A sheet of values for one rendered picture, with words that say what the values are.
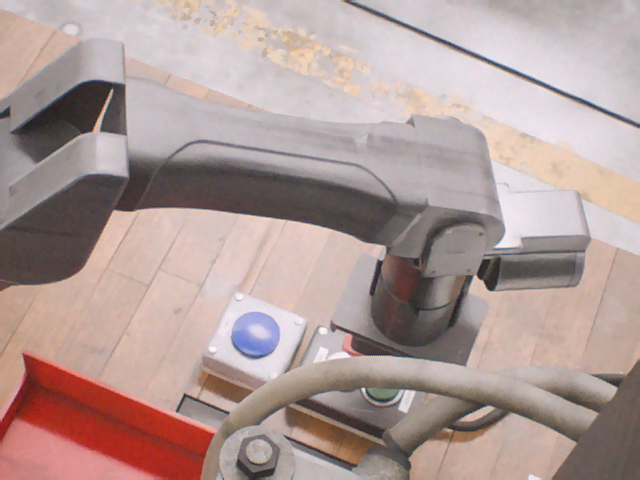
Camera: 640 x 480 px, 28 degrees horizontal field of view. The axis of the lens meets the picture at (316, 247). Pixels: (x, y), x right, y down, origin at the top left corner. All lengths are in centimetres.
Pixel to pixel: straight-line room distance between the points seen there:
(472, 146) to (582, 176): 160
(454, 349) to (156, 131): 32
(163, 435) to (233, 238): 20
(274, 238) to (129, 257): 13
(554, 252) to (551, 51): 172
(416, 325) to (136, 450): 27
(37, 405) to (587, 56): 172
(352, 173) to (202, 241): 41
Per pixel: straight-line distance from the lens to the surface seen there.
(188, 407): 105
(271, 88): 237
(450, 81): 244
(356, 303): 92
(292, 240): 112
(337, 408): 102
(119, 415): 102
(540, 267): 84
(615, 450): 29
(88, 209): 68
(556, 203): 84
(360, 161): 73
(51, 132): 74
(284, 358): 103
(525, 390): 38
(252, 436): 37
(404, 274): 83
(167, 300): 109
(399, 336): 90
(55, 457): 103
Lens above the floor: 186
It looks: 58 degrees down
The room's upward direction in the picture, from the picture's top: 11 degrees clockwise
